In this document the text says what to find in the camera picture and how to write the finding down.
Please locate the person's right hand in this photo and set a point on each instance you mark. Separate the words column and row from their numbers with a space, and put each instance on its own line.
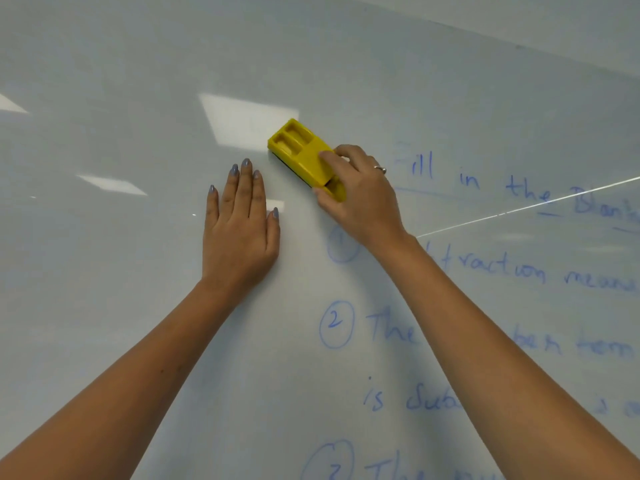
column 365, row 204

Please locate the person's left hand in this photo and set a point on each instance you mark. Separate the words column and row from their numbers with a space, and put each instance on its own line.
column 240, row 239

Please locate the yellow whiteboard eraser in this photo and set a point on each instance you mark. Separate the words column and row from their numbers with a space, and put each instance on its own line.
column 300, row 149

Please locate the white whiteboard with blue writing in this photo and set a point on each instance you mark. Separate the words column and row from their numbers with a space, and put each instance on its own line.
column 125, row 244

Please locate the person's right forearm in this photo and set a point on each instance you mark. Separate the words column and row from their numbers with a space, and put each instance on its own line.
column 500, row 369

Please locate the person's left forearm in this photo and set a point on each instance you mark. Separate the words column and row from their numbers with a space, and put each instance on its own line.
column 115, row 394

